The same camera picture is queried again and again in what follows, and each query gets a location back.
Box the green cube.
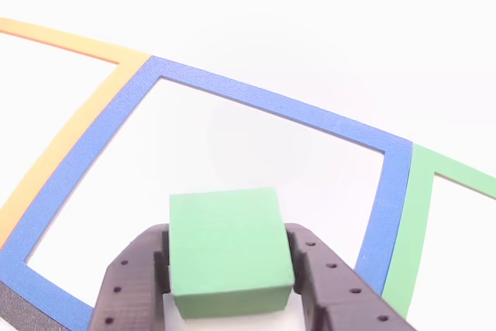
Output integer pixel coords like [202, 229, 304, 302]
[169, 186, 294, 320]

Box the orange square frame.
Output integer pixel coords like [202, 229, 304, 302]
[0, 17, 152, 250]

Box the blue square frame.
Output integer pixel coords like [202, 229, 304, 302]
[0, 55, 414, 328]

